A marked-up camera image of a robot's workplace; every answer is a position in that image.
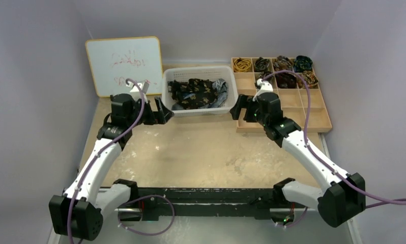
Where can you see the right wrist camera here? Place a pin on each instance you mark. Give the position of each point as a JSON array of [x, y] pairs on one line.
[[263, 86]]

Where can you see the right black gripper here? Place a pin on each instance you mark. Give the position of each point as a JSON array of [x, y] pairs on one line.
[[245, 110]]

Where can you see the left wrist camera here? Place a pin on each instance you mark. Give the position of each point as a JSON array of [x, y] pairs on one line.
[[137, 87]]

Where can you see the dark green rolled tie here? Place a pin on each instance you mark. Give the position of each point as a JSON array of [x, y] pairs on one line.
[[302, 63]]

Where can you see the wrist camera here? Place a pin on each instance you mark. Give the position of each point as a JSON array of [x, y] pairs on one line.
[[263, 86], [137, 87]]

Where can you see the dark maroon rolled tie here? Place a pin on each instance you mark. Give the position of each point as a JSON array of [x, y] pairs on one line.
[[286, 81]]

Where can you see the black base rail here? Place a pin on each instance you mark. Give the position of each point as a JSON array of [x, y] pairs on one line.
[[258, 203]]

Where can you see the white whiteboard orange frame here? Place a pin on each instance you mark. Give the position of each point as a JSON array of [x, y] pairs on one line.
[[114, 60]]

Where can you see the yellow rolled tie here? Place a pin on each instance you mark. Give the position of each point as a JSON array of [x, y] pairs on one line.
[[242, 65]]

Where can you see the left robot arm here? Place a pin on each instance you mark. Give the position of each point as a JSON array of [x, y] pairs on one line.
[[80, 210]]

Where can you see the brown patterned rolled tie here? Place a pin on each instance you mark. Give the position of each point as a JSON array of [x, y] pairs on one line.
[[282, 63]]

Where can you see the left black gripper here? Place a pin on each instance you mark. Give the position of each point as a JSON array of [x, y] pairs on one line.
[[159, 117]]

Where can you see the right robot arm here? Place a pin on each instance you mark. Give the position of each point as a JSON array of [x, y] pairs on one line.
[[338, 197]]

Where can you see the white plastic basket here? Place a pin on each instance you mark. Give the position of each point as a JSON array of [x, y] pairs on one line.
[[194, 91]]

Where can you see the orange brown rolled tie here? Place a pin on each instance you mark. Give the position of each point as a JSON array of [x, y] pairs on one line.
[[310, 78]]

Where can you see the grey blue patterned tie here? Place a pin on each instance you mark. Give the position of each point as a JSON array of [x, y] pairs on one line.
[[220, 91]]

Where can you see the wooden compartment tray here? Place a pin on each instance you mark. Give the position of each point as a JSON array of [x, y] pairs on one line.
[[305, 106]]

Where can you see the dark olive rolled tie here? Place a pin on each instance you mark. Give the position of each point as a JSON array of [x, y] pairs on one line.
[[261, 64]]

